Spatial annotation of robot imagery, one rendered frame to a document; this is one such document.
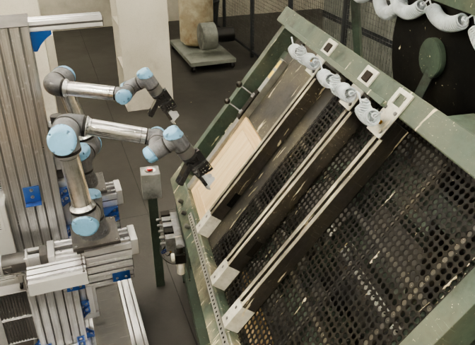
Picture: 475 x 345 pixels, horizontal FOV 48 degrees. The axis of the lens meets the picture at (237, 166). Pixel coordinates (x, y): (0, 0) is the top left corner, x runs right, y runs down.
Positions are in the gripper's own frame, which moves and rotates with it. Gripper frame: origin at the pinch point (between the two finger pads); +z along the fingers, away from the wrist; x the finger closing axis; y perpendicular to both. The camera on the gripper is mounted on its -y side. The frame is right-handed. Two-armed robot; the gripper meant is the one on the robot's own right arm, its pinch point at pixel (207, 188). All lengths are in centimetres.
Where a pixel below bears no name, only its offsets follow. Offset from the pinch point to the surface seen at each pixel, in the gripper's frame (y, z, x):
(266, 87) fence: 65, 8, 56
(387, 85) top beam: 75, -18, -51
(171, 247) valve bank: -34, 47, 47
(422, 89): 104, 14, -26
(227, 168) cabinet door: 18, 27, 44
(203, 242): -17.4, 35.3, 16.1
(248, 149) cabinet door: 33, 20, 35
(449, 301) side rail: 27, -3, -123
